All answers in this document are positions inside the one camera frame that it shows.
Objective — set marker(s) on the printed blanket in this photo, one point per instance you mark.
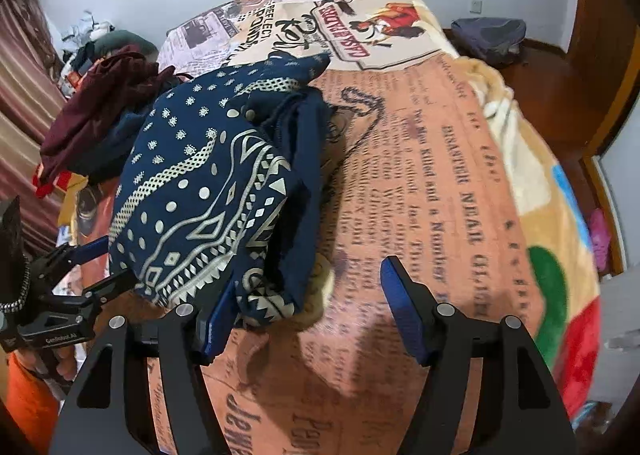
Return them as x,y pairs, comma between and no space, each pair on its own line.
425,185

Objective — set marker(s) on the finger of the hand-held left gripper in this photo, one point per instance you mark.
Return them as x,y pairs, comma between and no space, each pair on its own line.
112,287
92,246

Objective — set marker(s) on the pink slippers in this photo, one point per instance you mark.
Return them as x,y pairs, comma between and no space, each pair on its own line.
600,240

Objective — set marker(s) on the grey green bag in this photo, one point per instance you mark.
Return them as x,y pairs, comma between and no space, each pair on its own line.
120,41

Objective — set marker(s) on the maroon folded garment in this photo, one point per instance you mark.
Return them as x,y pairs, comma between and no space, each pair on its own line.
95,110

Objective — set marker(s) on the white crumpled cloth pile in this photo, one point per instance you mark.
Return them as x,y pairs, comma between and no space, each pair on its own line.
87,30

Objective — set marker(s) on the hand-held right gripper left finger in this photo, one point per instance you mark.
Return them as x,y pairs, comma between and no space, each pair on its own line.
220,320

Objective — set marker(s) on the navy patterned hoodie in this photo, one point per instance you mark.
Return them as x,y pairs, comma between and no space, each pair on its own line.
200,195

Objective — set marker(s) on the plain navy folded garment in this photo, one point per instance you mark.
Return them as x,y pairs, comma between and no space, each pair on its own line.
117,135

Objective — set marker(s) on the wooden door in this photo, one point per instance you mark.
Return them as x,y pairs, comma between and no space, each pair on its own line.
610,60

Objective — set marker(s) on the white wall socket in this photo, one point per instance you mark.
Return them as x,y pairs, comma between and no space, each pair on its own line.
475,5

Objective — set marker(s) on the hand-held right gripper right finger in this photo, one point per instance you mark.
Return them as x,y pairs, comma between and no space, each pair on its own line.
400,305

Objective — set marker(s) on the brown striped curtain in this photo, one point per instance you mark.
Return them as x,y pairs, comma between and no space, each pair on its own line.
25,100

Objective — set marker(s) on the grey backpack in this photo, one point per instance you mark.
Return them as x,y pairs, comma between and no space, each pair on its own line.
492,40

